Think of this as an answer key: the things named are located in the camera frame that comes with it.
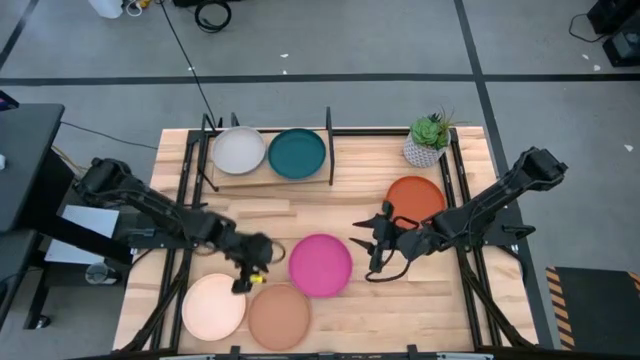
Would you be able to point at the potted succulent in white pot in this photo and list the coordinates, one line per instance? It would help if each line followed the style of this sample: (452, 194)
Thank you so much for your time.
(425, 132)

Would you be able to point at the teal plate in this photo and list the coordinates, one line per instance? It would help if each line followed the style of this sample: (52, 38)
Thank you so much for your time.
(296, 153)

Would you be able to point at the black equipment case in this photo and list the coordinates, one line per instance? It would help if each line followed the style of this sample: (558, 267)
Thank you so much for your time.
(617, 15)
(625, 50)

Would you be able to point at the white container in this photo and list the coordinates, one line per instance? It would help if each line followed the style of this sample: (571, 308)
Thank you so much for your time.
(106, 7)

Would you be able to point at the black desk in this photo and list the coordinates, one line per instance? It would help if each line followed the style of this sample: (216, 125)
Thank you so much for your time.
(25, 160)

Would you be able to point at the peach plate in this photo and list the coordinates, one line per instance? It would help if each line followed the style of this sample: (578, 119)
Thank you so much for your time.
(212, 307)

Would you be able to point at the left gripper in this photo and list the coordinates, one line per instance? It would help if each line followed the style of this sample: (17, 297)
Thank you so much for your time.
(250, 252)

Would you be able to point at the light grey plate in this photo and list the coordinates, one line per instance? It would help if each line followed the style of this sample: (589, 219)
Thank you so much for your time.
(238, 150)

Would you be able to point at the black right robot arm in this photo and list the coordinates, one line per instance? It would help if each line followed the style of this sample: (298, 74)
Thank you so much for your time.
(490, 200)

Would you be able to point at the white board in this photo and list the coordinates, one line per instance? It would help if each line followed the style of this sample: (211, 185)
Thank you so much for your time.
(90, 220)

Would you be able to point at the orange plate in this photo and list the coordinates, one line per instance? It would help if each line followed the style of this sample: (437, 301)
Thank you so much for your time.
(415, 197)

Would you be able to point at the small yellow tag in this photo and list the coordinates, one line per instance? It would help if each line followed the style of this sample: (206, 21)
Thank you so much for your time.
(258, 278)

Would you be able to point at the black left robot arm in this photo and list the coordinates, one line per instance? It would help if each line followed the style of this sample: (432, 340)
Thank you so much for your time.
(150, 205)

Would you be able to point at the black mat with hazard stripes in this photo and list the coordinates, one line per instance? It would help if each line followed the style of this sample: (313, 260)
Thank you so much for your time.
(600, 310)

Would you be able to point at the small white desk object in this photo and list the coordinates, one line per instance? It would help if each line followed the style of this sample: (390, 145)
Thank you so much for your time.
(2, 162)

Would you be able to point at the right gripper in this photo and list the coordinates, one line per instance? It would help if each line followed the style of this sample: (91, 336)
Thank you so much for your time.
(400, 240)

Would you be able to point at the clear cup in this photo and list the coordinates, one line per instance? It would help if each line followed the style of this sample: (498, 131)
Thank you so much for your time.
(100, 274)

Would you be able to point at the brown plate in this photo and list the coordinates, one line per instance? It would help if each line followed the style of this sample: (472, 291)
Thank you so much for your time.
(279, 316)

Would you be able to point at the magenta plate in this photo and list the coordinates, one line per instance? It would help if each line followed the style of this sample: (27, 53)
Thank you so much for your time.
(320, 265)

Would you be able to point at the black metal table frame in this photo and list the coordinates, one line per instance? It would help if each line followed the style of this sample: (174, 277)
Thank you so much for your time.
(380, 132)

